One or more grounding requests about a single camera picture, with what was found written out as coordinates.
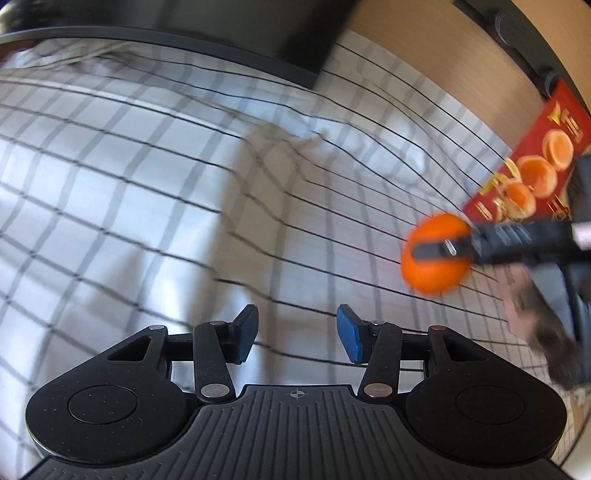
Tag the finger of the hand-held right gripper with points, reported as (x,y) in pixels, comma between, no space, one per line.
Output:
(438,249)

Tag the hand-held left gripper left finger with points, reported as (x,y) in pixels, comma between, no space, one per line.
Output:
(247,334)

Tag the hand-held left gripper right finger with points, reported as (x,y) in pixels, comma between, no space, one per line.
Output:
(348,337)

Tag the large oval orange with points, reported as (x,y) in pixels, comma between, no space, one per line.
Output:
(434,277)

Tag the red printed gift box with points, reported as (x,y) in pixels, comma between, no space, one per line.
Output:
(531,152)

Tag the white checked cloth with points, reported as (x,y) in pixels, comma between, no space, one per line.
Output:
(138,207)

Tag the black knobbed bar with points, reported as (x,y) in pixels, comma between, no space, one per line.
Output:
(521,37)

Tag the dark monitor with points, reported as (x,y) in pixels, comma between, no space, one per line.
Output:
(184,18)

